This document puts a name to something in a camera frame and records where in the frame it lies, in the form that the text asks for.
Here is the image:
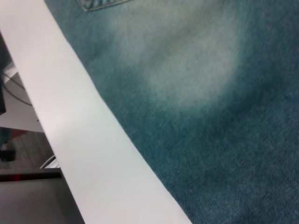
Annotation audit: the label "white desk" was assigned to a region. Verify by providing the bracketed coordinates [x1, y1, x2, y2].
[0, 71, 46, 132]

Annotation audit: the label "white cable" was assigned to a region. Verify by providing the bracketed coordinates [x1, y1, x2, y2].
[39, 154, 61, 169]

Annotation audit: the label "blue denim shorts with embroidery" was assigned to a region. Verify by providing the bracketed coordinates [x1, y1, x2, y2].
[44, 0, 299, 224]

